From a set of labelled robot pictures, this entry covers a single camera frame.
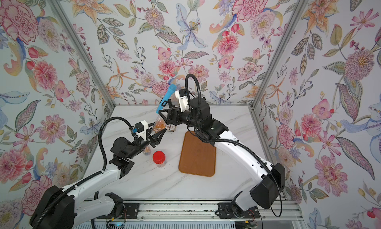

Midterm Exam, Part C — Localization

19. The clear jar with candies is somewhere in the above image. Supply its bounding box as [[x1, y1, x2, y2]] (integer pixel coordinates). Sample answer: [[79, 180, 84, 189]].
[[152, 117, 176, 133]]

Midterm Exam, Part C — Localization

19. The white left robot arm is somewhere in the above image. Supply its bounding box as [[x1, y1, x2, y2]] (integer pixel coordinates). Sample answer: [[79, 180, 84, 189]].
[[29, 129, 167, 229]]

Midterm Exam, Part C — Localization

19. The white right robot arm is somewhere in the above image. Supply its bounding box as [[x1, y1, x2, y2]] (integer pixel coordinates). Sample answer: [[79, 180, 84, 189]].
[[157, 97, 286, 211]]

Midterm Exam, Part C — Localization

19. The small clear jar of candies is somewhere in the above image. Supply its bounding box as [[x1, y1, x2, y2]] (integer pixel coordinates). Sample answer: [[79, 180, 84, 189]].
[[143, 148, 151, 156]]

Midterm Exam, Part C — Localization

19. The red lidded plastic jar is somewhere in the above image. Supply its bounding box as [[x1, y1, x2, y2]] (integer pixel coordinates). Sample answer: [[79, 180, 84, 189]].
[[152, 151, 166, 168]]

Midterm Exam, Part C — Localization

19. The blue microphone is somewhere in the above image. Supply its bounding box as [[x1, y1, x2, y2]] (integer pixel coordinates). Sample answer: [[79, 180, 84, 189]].
[[156, 84, 177, 114]]

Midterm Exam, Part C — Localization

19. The brown wooden tray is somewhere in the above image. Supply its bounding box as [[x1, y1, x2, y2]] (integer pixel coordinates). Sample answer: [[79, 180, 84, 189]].
[[178, 131, 216, 177]]

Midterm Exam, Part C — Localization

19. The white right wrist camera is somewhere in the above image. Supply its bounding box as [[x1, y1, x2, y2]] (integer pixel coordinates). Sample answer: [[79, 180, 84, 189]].
[[175, 89, 189, 113]]

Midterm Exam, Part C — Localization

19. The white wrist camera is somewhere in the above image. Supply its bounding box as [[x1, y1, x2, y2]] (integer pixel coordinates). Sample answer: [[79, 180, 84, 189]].
[[175, 89, 189, 113], [132, 121, 149, 141]]

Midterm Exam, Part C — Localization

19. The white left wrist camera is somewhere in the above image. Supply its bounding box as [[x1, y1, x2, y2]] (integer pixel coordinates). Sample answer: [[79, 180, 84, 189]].
[[132, 121, 149, 141]]

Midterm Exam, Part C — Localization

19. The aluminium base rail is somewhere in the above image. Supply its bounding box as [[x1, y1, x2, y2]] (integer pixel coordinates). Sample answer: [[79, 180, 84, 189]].
[[76, 200, 306, 229]]

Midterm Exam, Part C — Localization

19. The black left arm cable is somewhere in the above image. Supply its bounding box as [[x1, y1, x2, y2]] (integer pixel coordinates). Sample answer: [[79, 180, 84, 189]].
[[31, 116, 135, 229]]

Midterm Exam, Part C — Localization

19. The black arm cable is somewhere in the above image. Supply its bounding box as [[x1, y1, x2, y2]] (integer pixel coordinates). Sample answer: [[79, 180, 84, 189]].
[[184, 73, 283, 218], [31, 116, 135, 229]]

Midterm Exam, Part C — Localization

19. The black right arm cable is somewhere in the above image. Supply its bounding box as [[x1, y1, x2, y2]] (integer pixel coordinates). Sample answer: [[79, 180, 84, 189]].
[[184, 73, 283, 218]]

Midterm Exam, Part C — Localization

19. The aluminium frame post right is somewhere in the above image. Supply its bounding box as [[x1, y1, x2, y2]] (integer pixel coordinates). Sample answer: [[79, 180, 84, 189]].
[[250, 0, 309, 111]]

